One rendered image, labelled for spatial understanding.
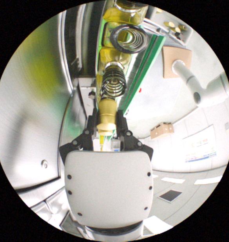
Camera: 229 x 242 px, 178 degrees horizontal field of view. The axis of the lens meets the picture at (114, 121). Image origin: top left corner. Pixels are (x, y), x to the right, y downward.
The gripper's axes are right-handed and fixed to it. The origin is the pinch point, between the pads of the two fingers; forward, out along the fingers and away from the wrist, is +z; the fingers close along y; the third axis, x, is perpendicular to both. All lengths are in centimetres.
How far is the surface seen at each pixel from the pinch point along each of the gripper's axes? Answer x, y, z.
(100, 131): -4.3, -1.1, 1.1
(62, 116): -5.6, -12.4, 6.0
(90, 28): 25.0, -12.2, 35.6
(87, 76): -3.2, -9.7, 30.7
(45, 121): -0.4, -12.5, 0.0
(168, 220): -86, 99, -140
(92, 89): -5.1, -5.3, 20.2
